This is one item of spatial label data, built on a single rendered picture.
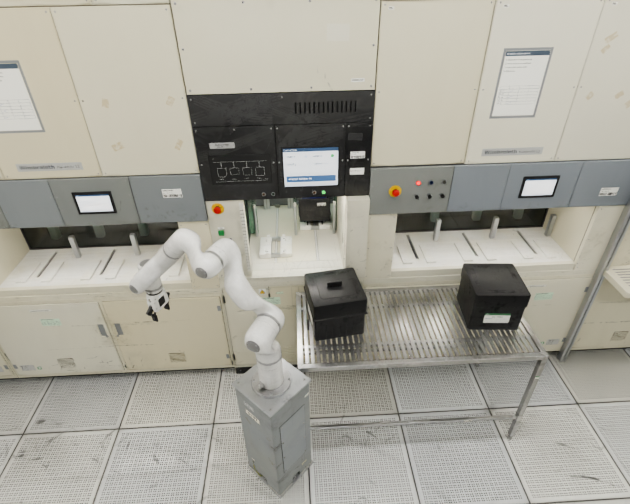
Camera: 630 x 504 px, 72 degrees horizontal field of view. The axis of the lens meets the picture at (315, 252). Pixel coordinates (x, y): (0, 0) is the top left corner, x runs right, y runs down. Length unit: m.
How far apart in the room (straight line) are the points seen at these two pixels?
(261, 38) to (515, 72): 1.18
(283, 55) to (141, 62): 0.63
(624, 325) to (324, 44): 2.80
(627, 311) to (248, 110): 2.83
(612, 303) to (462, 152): 1.64
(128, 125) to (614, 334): 3.41
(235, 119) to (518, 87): 1.36
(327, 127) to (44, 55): 1.28
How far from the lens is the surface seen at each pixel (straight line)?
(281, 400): 2.17
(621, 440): 3.47
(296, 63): 2.13
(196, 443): 3.03
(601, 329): 3.70
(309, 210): 2.99
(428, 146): 2.36
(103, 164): 2.46
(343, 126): 2.22
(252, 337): 1.88
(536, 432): 3.26
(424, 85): 2.25
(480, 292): 2.45
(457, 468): 2.96
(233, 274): 1.85
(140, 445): 3.13
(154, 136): 2.32
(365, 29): 2.14
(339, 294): 2.29
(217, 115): 2.22
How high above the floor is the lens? 2.50
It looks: 35 degrees down
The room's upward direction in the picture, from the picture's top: 1 degrees counter-clockwise
